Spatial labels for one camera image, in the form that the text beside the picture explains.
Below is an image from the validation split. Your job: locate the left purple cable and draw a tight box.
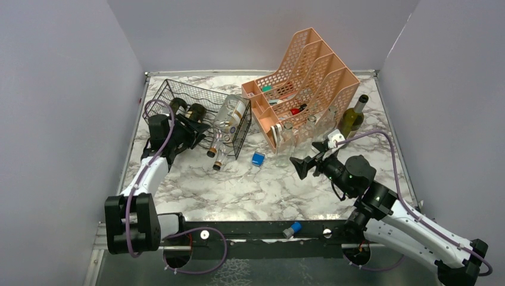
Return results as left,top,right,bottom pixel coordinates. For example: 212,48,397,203
124,98,176,259

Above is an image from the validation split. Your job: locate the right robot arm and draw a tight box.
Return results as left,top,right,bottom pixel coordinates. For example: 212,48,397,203
290,142,488,285

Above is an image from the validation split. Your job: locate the clear bottle with cork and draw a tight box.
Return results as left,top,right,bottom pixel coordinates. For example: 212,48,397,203
207,132,229,161

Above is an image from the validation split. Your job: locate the black wire wine rack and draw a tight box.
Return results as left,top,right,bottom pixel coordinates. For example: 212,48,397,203
142,79,251,158

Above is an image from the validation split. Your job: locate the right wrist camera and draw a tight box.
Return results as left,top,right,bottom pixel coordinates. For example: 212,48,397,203
327,129,345,150

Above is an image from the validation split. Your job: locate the white tape dispenser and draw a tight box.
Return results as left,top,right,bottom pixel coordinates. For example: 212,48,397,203
270,123,283,148

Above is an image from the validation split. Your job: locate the peach plastic file organizer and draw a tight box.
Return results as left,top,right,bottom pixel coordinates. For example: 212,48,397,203
241,27,360,152

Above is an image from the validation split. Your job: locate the large clear labelled bottle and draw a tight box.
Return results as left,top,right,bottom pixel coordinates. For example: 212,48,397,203
213,95,246,143

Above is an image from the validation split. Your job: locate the blue stamp block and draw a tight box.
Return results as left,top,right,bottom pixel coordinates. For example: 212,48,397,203
251,152,265,167

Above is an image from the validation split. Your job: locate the blue grey cylinder cap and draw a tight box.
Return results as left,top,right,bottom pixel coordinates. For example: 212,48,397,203
282,222,302,239

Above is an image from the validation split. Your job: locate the black base frame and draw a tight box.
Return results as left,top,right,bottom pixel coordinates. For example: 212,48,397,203
162,220,370,275

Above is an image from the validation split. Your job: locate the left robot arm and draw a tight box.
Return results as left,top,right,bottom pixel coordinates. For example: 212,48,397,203
104,111,210,257

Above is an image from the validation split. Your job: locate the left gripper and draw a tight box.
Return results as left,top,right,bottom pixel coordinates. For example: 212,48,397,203
167,113,210,149

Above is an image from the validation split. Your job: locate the green wine bottle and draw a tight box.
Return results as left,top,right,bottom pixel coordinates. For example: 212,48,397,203
337,94,369,139
185,103,207,123

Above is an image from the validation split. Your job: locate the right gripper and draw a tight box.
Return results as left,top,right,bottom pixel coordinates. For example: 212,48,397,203
290,141,355,197

